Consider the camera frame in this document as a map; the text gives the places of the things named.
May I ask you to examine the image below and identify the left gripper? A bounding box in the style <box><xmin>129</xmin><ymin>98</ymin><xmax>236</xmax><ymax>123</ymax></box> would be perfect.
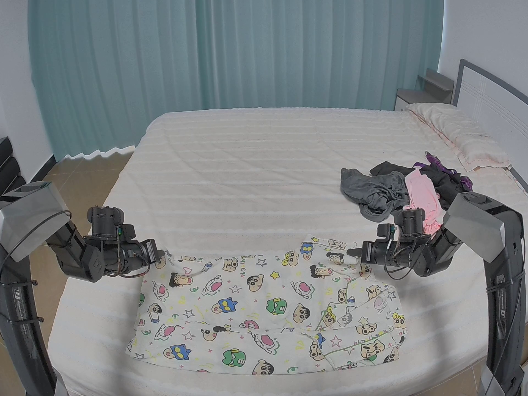
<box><xmin>122</xmin><ymin>239</ymin><xmax>161</xmax><ymax>271</ymax></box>

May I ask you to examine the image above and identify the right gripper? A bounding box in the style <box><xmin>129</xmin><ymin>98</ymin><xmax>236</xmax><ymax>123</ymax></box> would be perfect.
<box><xmin>361</xmin><ymin>239</ymin><xmax>398</xmax><ymax>268</ymax></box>

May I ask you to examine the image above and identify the white printed pyjama top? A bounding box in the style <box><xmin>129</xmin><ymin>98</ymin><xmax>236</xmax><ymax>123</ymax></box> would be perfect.
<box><xmin>125</xmin><ymin>233</ymin><xmax>409</xmax><ymax>376</ymax></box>

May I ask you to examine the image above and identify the bed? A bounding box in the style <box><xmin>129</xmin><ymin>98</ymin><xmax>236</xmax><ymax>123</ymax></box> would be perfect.
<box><xmin>47</xmin><ymin>59</ymin><xmax>528</xmax><ymax>391</ymax></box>

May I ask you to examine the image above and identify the dark grey garment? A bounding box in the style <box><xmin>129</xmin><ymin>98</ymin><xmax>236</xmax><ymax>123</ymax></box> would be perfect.
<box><xmin>339</xmin><ymin>167</ymin><xmax>411</xmax><ymax>222</ymax></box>

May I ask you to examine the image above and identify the pink garment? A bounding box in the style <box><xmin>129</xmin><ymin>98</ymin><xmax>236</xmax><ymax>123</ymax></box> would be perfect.
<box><xmin>402</xmin><ymin>169</ymin><xmax>444</xmax><ymax>236</ymax></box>

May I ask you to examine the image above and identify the black garment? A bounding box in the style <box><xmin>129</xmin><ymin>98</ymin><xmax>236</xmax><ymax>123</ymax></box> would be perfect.
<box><xmin>369</xmin><ymin>161</ymin><xmax>473</xmax><ymax>211</ymax></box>

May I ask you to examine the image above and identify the purple garment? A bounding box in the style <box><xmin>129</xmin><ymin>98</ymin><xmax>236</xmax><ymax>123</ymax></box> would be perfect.
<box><xmin>412</xmin><ymin>151</ymin><xmax>475</xmax><ymax>191</ymax></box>

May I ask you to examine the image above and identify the pale pink pillow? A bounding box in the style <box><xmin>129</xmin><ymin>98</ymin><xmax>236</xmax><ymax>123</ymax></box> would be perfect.
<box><xmin>406</xmin><ymin>103</ymin><xmax>512</xmax><ymax>173</ymax></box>

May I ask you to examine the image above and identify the black chest of drawers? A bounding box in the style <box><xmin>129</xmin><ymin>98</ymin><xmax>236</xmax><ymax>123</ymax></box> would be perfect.
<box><xmin>0</xmin><ymin>136</ymin><xmax>26</xmax><ymax>199</ymax></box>

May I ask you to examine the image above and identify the grey bedside table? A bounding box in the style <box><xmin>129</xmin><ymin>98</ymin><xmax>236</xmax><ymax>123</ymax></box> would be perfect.
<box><xmin>395</xmin><ymin>68</ymin><xmax>454</xmax><ymax>111</ymax></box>

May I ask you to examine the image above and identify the blue-green curtain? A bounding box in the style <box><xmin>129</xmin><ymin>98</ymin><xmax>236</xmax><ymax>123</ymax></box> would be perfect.
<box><xmin>27</xmin><ymin>0</ymin><xmax>446</xmax><ymax>160</ymax></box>

